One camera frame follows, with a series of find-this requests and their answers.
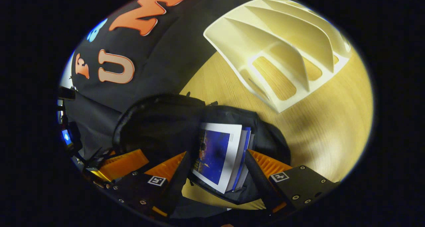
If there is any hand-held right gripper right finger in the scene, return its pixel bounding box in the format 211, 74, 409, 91
245, 150, 339, 214

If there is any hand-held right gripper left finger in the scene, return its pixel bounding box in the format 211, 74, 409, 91
111, 151, 195, 218

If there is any white book with grey spine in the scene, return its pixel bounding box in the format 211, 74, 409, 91
245, 133, 256, 182

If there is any blue book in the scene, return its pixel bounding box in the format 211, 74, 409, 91
192, 122, 252, 194

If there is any black schoolbag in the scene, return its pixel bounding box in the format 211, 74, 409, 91
112, 94, 292, 217

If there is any white bookshelf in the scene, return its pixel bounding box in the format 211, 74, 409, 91
203, 0, 352, 114

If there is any black backdrop cloth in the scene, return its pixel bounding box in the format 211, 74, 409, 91
60, 0, 266, 161

